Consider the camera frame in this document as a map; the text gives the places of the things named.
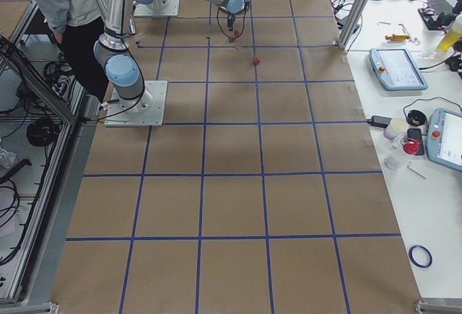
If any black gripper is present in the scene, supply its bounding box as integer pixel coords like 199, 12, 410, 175
226, 0, 251, 32

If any person in grey jacket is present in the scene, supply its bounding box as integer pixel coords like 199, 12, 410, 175
35, 0, 108, 102

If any teach pendant far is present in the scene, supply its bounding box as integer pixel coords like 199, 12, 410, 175
369, 48, 428, 91

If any teach pendant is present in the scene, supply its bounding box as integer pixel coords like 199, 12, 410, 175
426, 108, 461, 172
369, 48, 428, 91

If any black power adapter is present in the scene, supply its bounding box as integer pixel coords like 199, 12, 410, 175
367, 115, 392, 128

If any white paper cup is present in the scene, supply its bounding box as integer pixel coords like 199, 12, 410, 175
383, 118, 409, 140

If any red round object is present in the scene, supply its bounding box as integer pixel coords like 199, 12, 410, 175
401, 137, 421, 155

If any teach pendant near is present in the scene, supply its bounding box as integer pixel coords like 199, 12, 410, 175
426, 108, 461, 172

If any blue tape roll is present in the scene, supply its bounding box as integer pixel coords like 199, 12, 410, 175
408, 245, 433, 269

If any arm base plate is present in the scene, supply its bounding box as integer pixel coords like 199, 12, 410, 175
104, 80, 167, 127
134, 0, 180, 18

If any aluminium frame post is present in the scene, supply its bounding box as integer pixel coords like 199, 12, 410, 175
338, 0, 368, 50

